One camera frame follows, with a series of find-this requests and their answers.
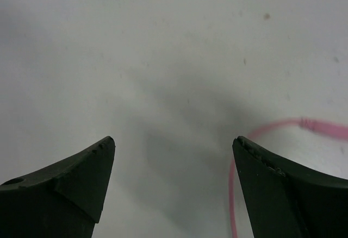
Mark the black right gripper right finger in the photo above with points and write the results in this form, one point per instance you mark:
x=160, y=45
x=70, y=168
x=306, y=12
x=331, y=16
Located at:
x=286, y=199

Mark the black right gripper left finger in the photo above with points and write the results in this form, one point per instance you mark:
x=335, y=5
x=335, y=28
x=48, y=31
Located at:
x=64, y=199

